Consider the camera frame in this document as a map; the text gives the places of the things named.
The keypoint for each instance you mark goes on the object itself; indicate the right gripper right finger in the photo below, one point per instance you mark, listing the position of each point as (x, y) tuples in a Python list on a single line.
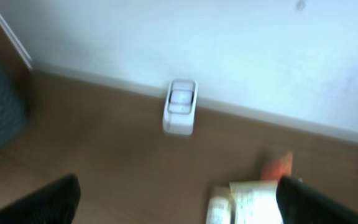
[(300, 204)]

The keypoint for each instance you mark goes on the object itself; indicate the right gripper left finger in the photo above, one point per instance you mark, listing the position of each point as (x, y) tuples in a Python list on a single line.
[(55, 203)]

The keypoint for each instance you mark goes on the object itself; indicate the white cream food pouch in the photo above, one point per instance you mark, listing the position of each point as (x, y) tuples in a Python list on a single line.
[(255, 202)]

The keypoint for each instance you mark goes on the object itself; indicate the white beige tube pack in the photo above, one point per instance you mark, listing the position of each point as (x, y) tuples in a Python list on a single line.
[(219, 206)]

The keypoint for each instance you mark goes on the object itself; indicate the orange spaghetti pack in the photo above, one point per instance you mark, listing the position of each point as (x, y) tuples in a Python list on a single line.
[(278, 168)]

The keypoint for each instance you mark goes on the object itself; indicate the white barcode scanner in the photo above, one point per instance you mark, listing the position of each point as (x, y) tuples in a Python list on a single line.
[(180, 106)]

